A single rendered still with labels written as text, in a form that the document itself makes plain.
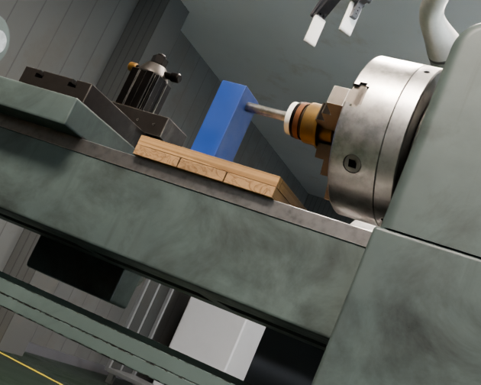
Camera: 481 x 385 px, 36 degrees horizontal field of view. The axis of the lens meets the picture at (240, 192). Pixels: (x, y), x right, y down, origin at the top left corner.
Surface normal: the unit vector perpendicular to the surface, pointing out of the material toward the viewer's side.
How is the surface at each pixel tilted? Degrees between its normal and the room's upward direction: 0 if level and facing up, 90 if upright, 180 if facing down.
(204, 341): 90
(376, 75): 67
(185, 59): 90
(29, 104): 90
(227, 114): 90
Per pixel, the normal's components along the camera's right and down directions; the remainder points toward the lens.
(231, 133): 0.85, 0.27
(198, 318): -0.36, -0.36
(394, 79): -0.15, -0.68
